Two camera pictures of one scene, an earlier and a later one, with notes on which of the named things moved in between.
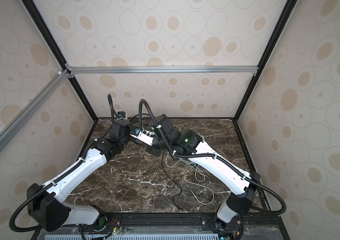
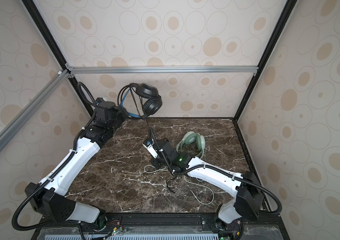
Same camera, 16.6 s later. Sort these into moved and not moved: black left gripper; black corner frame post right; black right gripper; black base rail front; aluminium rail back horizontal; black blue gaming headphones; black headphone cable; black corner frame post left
Moved: black right gripper; black blue gaming headphones; black left gripper; black headphone cable
Not moved: black base rail front; black corner frame post right; aluminium rail back horizontal; black corner frame post left
